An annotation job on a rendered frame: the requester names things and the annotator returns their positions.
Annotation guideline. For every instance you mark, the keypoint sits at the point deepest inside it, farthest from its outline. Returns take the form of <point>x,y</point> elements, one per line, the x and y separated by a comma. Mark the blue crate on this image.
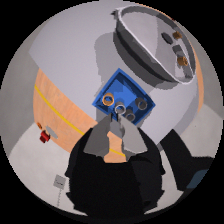
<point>125,92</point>

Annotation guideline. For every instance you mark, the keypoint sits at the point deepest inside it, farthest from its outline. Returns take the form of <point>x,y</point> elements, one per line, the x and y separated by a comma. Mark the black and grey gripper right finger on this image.
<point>136,142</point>

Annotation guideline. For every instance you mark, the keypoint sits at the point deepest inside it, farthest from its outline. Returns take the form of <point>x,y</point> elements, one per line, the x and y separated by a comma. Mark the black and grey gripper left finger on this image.
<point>93,143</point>

